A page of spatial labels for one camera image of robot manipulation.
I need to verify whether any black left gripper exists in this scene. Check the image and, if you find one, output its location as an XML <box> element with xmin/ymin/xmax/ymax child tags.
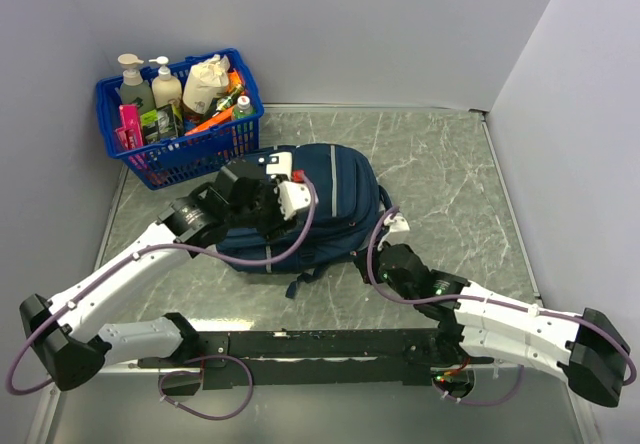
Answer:
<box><xmin>228</xmin><ymin>174</ymin><xmax>304</xmax><ymax>242</ymax></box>

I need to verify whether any navy blue student backpack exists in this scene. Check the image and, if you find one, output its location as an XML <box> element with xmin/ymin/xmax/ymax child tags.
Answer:
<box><xmin>232</xmin><ymin>143</ymin><xmax>392</xmax><ymax>298</ymax></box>

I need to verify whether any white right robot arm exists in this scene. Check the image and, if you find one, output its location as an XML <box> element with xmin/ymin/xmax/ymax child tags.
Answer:
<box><xmin>364</xmin><ymin>244</ymin><xmax>638</xmax><ymax>408</ymax></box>

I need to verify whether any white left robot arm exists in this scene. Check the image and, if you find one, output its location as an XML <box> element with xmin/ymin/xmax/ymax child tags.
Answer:
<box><xmin>19</xmin><ymin>159</ymin><xmax>314</xmax><ymax>391</ymax></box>

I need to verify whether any beige paper bag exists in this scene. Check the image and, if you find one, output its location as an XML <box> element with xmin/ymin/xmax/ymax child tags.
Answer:
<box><xmin>182</xmin><ymin>54</ymin><xmax>231</xmax><ymax>114</ymax></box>

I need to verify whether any green bottle white cap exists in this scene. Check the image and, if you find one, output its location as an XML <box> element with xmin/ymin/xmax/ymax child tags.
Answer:
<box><xmin>232</xmin><ymin>95</ymin><xmax>255</xmax><ymax>120</ymax></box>

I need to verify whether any blue plastic basket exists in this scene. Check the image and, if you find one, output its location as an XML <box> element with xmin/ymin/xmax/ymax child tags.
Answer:
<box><xmin>95</xmin><ymin>48</ymin><xmax>264</xmax><ymax>190</ymax></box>

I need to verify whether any green black box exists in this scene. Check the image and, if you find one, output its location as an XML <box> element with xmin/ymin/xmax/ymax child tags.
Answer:
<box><xmin>140</xmin><ymin>103</ymin><xmax>185</xmax><ymax>144</ymax></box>

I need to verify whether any pink box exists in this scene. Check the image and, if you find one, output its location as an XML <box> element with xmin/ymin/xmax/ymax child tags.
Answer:
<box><xmin>115</xmin><ymin>104</ymin><xmax>145</xmax><ymax>151</ymax></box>

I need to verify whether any cream pump bottle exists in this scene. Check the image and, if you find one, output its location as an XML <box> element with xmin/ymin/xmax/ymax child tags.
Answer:
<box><xmin>150</xmin><ymin>56</ymin><xmax>182</xmax><ymax>108</ymax></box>

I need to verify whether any grey-green pump bottle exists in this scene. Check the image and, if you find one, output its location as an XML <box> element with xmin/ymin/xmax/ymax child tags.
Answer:
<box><xmin>117</xmin><ymin>53</ymin><xmax>156</xmax><ymax>115</ymax></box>

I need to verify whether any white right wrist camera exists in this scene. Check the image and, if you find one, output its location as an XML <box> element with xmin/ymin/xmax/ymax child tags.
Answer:
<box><xmin>377</xmin><ymin>213</ymin><xmax>410</xmax><ymax>251</ymax></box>

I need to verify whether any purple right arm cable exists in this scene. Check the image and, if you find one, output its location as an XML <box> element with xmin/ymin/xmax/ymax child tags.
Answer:
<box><xmin>365</xmin><ymin>206</ymin><xmax>638</xmax><ymax>407</ymax></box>

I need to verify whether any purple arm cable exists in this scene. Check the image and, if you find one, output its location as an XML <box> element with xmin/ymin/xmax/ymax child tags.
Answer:
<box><xmin>5</xmin><ymin>173</ymin><xmax>319</xmax><ymax>420</ymax></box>
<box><xmin>365</xmin><ymin>206</ymin><xmax>638</xmax><ymax>407</ymax></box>

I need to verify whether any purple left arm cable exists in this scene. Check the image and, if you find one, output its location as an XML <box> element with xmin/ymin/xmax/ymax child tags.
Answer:
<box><xmin>5</xmin><ymin>173</ymin><xmax>319</xmax><ymax>420</ymax></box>

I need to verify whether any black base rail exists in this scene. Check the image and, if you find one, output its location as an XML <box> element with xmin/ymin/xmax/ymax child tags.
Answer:
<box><xmin>138</xmin><ymin>328</ymin><xmax>493</xmax><ymax>390</ymax></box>

